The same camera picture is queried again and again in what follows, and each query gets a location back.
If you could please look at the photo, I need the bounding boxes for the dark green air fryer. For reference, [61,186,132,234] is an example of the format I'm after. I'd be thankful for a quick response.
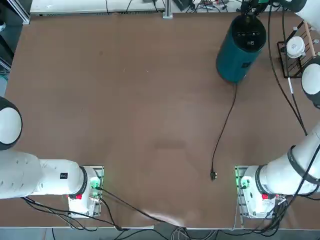
[215,13,267,85]

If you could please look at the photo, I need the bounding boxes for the black base cable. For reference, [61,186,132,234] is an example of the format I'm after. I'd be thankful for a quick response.
[96,186,186,228]

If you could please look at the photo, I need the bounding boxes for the aluminium frame post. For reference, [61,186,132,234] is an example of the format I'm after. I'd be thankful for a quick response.
[162,0,174,19]

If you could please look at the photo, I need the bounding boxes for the aluminium frame rail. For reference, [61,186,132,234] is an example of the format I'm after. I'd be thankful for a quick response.
[8,0,32,25]

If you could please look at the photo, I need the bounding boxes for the black wire cup rack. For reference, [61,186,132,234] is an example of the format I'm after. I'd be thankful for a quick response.
[276,19,320,79]

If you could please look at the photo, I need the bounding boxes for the white cup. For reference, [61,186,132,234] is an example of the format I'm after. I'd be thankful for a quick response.
[286,36,307,60]

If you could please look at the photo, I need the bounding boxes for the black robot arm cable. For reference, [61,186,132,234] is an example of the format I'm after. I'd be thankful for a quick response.
[267,0,308,136]

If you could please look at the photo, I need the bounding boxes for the black air fryer power cord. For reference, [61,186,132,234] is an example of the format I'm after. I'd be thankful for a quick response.
[208,83,238,182]

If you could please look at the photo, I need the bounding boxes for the black cable with white tag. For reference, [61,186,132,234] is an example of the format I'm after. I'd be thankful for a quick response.
[281,4,306,128]

